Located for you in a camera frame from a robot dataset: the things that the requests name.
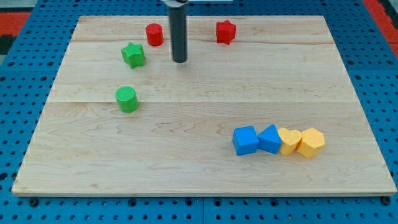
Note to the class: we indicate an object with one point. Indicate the red star block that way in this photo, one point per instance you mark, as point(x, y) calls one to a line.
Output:
point(225, 32)

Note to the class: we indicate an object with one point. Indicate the green star block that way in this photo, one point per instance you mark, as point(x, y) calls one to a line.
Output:
point(133, 55)

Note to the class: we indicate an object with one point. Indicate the blue cube block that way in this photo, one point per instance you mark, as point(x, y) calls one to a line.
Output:
point(245, 140)

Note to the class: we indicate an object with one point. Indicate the light wooden board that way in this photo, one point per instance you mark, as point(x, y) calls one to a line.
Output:
point(281, 70)

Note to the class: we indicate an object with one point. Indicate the green cylinder block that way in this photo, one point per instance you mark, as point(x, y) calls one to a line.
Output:
point(126, 99)

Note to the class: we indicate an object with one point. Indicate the blue triangle block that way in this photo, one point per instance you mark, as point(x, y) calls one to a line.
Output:
point(269, 140)

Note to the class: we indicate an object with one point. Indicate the red cylinder block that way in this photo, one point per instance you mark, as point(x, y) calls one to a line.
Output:
point(154, 33)

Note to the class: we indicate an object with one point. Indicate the yellow heart block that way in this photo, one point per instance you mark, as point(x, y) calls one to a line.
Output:
point(289, 139)

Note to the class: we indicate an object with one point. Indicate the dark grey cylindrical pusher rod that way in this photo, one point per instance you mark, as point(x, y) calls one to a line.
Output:
point(178, 30)

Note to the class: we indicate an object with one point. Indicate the yellow hexagon block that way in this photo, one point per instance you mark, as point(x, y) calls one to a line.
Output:
point(312, 143)

